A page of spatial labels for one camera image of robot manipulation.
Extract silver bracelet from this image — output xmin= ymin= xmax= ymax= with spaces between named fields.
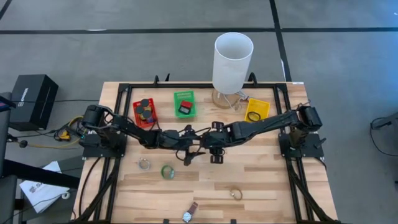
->
xmin=137 ymin=157 xmax=151 ymax=171

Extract green plastic mesh basket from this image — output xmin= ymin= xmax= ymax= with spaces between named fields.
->
xmin=173 ymin=90 xmax=197 ymax=119

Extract black aluminium table frame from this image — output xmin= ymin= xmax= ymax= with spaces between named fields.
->
xmin=74 ymin=82 xmax=340 ymax=224

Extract black cart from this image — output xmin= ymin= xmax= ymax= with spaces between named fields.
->
xmin=0 ymin=91 xmax=81 ymax=224

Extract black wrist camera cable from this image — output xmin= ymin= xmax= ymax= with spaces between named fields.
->
xmin=191 ymin=126 xmax=215 ymax=138
xmin=175 ymin=148 xmax=188 ymax=162

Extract yellow plastic mesh basket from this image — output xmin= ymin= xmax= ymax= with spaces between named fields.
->
xmin=244 ymin=98 xmax=271 ymax=123

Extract white shade table lamp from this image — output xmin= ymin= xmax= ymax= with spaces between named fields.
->
xmin=212 ymin=32 xmax=254 ymax=110

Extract black cardboard box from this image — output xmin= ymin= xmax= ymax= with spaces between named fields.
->
xmin=9 ymin=73 xmax=59 ymax=131

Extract yellow cable with plug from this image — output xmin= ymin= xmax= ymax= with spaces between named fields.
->
xmin=27 ymin=115 xmax=85 ymax=149

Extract red plastic mesh basket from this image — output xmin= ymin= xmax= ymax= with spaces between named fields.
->
xmin=132 ymin=98 xmax=159 ymax=129

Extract wristwatch with brown braided strap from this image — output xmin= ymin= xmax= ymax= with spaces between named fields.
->
xmin=182 ymin=201 xmax=199 ymax=223

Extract gold bracelet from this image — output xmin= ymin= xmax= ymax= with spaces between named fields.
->
xmin=229 ymin=187 xmax=244 ymax=201

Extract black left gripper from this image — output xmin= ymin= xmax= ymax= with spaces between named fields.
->
xmin=159 ymin=124 xmax=206 ymax=166

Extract black cable along frame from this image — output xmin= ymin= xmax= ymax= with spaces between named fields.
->
xmin=78 ymin=157 xmax=103 ymax=220

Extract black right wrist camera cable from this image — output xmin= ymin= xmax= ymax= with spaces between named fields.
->
xmin=191 ymin=126 xmax=215 ymax=138

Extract white printed paper sheet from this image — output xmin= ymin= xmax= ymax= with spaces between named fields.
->
xmin=19 ymin=161 xmax=71 ymax=214

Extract green round analog clock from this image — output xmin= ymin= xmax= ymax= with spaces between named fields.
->
xmin=160 ymin=165 xmax=175 ymax=180

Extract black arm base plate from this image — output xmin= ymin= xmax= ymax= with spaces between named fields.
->
xmin=82 ymin=133 xmax=127 ymax=158
xmin=279 ymin=133 xmax=325 ymax=159

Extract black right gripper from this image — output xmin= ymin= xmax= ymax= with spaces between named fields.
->
xmin=201 ymin=121 xmax=237 ymax=164

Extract black left wrist camera cable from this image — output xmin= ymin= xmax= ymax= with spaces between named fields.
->
xmin=175 ymin=148 xmax=188 ymax=162

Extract white lamp power cable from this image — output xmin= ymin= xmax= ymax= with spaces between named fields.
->
xmin=225 ymin=91 xmax=253 ymax=110

